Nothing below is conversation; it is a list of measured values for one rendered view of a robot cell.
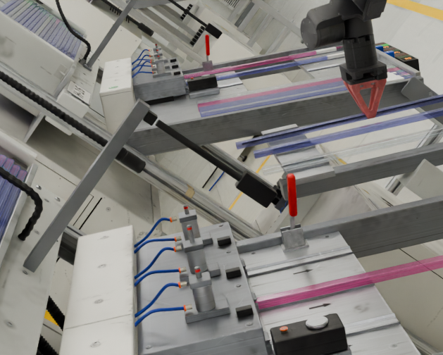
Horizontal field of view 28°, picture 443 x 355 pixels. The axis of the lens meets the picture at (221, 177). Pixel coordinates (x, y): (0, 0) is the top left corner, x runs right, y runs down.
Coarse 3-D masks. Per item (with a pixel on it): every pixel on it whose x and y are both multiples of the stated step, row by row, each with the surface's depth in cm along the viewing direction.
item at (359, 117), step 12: (432, 96) 164; (384, 108) 163; (396, 108) 163; (408, 108) 163; (336, 120) 162; (348, 120) 162; (360, 120) 163; (288, 132) 162; (300, 132) 162; (240, 144) 162; (252, 144) 162
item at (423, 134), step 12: (420, 132) 145; (432, 132) 145; (372, 144) 145; (384, 144) 145; (396, 144) 145; (312, 156) 145; (324, 156) 144; (336, 156) 144; (264, 168) 144; (276, 168) 144; (288, 168) 144
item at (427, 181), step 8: (424, 160) 156; (416, 168) 157; (424, 168) 156; (432, 168) 156; (400, 176) 161; (408, 176) 158; (416, 176) 156; (424, 176) 156; (432, 176) 156; (440, 176) 157; (408, 184) 156; (416, 184) 157; (424, 184) 157; (432, 184) 157; (440, 184) 157; (416, 192) 157; (424, 192) 157; (432, 192) 157; (440, 192) 158
